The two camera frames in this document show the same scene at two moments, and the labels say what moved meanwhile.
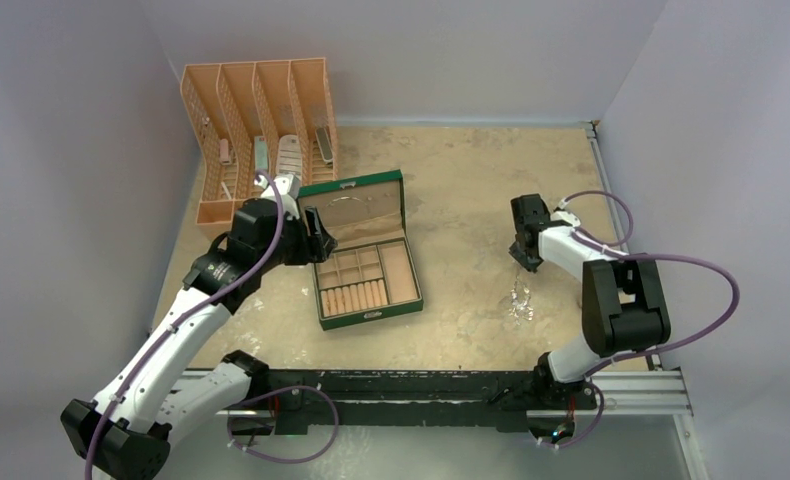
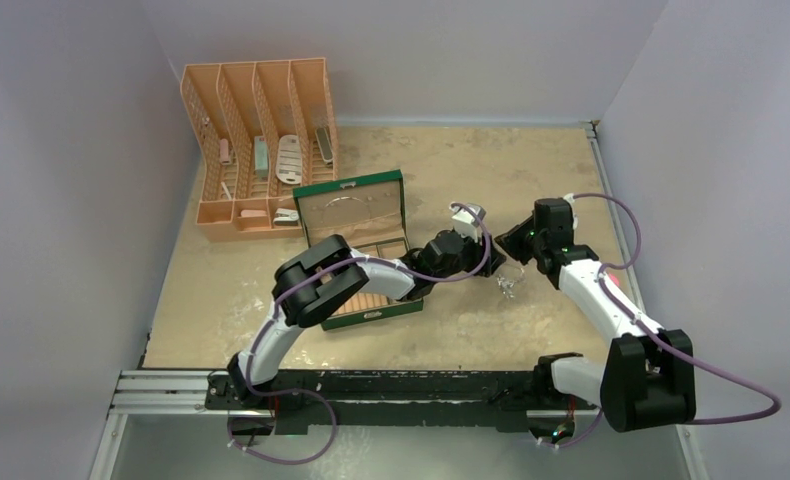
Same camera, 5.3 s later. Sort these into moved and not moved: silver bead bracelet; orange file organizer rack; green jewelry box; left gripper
Moved: left gripper
Not moved: silver bead bracelet; orange file organizer rack; green jewelry box
